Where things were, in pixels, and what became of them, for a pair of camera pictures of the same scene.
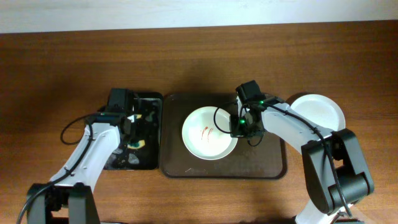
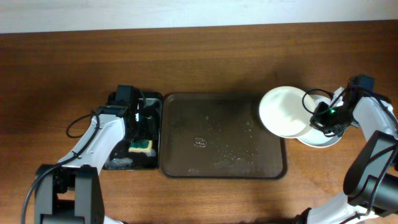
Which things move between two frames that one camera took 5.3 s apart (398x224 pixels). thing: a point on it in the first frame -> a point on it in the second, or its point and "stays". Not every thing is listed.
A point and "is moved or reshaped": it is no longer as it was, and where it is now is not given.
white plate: (203, 138) -> (281, 110)
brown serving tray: (266, 159) stays
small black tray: (140, 149) stays
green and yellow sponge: (136, 145) is moved or reshaped
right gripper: (237, 131) -> (325, 117)
